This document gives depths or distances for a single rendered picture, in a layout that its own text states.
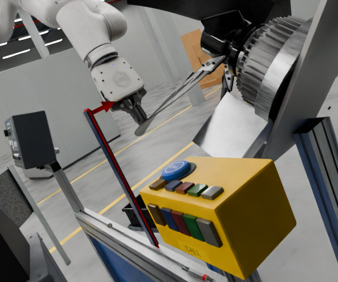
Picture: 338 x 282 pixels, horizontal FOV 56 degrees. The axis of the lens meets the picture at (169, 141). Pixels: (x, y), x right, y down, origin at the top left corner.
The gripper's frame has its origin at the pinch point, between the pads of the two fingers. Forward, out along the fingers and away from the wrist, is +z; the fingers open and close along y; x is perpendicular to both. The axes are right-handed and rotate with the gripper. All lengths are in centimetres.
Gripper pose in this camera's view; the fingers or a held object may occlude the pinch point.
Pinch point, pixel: (139, 116)
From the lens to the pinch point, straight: 79.4
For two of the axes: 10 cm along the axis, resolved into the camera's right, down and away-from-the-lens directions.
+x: -3.9, 2.8, 8.8
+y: 7.4, -4.7, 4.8
